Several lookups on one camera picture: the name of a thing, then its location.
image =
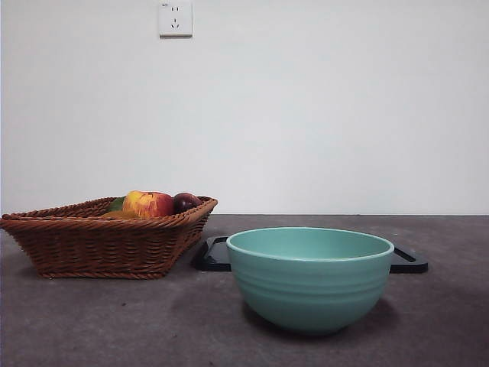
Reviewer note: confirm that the white wall power socket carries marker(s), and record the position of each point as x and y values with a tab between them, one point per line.
175	19

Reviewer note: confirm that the brown wicker basket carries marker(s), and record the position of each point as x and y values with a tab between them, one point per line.
99	244

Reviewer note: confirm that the orange brown fruit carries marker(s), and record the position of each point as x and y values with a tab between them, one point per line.
118	215

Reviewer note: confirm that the black rectangular tray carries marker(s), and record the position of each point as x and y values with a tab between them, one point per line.
214	260

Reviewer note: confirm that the dark red plum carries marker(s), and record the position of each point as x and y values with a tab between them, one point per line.
185	202

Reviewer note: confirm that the green fruit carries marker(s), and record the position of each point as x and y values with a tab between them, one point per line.
116	204

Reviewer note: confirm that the red yellow apple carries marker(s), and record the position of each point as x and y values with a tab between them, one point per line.
147	204

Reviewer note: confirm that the teal ribbed bowl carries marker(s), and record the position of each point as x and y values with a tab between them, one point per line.
309	294

